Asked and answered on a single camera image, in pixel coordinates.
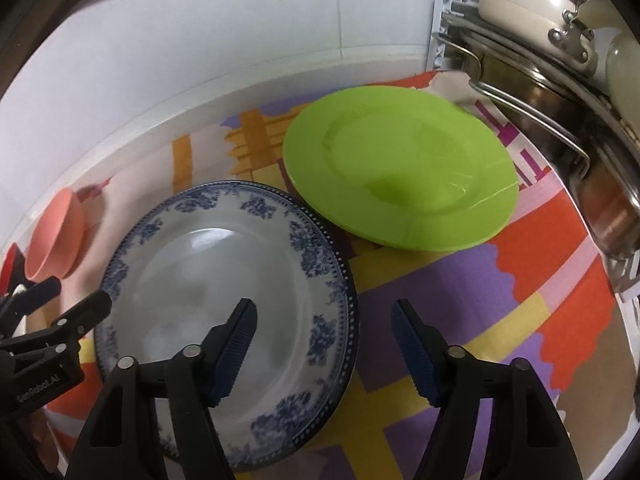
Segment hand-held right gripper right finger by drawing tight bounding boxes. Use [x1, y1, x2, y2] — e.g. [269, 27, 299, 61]
[390, 299, 585, 480]

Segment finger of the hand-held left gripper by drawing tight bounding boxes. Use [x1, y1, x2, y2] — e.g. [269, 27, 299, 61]
[0, 277, 62, 332]
[0, 291, 113, 354]

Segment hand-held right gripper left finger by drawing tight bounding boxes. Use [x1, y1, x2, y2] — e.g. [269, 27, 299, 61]
[70, 298, 259, 480]

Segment red and black bowl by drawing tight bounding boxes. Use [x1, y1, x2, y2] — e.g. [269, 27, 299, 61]
[0, 244, 26, 297]

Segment pink bowl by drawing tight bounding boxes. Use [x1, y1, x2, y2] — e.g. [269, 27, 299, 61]
[25, 187, 93, 281]

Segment blue floral white plate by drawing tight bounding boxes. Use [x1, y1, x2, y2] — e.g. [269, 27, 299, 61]
[94, 180, 360, 473]

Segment green plate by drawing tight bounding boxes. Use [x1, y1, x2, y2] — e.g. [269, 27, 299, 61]
[282, 85, 519, 252]

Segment colourful patterned mat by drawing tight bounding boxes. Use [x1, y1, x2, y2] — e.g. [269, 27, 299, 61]
[45, 71, 617, 480]

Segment white plastic dish rack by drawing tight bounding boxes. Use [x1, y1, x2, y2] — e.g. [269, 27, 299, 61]
[429, 0, 640, 306]

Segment cream pot with steel handle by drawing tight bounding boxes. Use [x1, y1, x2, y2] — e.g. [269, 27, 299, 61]
[477, 0, 598, 68]

